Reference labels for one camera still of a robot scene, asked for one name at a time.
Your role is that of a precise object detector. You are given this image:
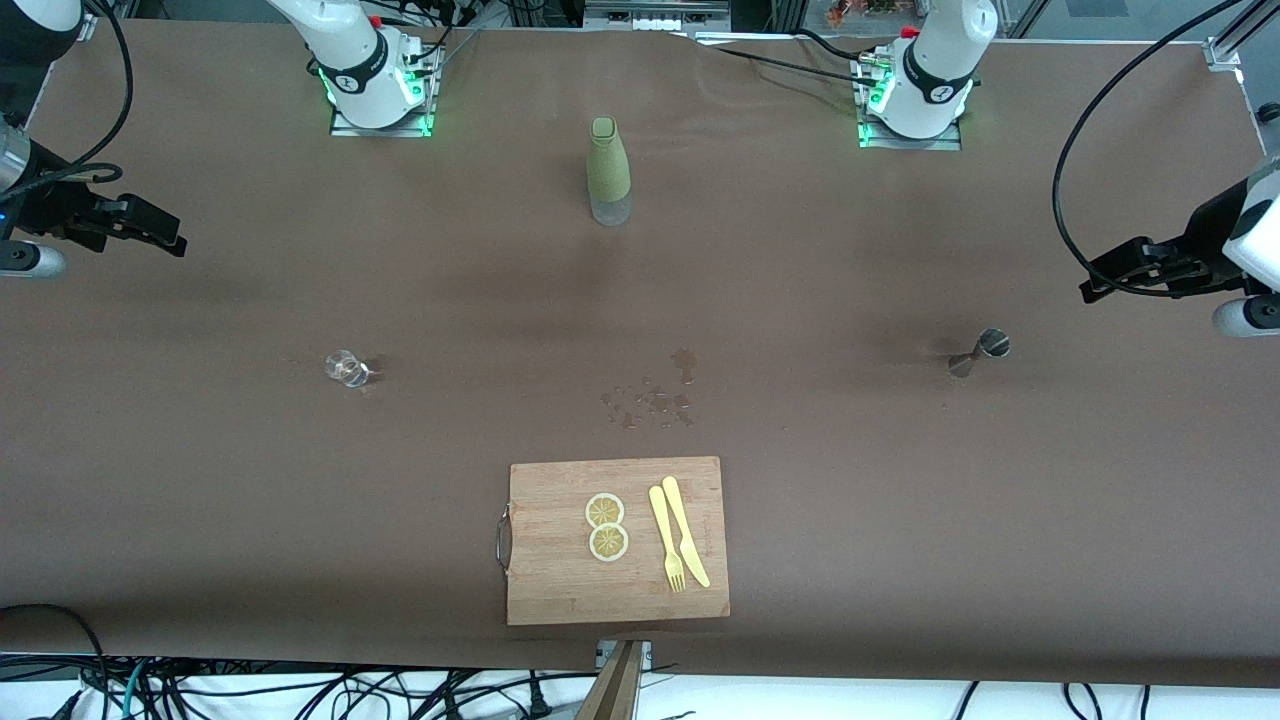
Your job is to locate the steel double jigger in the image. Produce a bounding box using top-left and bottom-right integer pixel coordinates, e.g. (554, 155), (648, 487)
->
(948, 328), (1011, 379)

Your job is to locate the clear glass measuring cup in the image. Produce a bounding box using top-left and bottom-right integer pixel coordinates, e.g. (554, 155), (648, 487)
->
(323, 349), (371, 389)

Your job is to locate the brown table cover sheet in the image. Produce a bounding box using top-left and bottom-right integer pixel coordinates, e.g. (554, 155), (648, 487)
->
(0, 18), (1280, 689)

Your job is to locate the green sleeved glass bottle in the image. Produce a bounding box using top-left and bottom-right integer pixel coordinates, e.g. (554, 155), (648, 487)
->
(586, 116), (633, 228)

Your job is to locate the yellow plastic knife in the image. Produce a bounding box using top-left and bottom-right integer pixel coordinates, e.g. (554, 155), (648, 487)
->
(661, 476), (712, 589)

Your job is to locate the grey electrical box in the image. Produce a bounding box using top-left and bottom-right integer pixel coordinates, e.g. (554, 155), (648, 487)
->
(585, 0), (731, 31)

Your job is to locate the yellow plastic fork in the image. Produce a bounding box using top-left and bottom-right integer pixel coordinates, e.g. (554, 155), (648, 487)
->
(648, 485), (687, 593)

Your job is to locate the wooden cutting board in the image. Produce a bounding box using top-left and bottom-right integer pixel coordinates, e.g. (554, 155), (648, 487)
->
(495, 456), (731, 627)

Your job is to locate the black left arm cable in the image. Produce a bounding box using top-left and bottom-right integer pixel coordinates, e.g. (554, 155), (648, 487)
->
(1052, 0), (1246, 298)

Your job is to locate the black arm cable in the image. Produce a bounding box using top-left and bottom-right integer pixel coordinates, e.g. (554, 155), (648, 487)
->
(25, 0), (136, 186)
(1052, 0), (1246, 298)

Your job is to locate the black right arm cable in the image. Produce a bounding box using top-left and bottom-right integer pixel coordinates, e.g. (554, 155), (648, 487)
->
(25, 0), (136, 186)

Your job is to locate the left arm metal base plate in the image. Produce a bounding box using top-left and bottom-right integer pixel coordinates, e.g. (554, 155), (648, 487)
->
(857, 50), (963, 151)

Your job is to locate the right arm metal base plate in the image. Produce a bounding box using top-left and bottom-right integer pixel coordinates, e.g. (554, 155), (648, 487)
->
(330, 40), (438, 139)

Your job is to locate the black base power cable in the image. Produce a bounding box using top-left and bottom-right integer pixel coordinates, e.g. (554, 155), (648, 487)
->
(690, 28), (881, 86)

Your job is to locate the thick black cable loop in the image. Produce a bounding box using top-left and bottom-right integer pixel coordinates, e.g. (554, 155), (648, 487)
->
(0, 603), (111, 720)

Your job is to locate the teal cable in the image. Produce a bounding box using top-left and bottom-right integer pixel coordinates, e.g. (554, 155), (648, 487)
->
(120, 660), (161, 720)

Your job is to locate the upright support post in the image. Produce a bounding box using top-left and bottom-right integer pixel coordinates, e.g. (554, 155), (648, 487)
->
(577, 641), (644, 720)

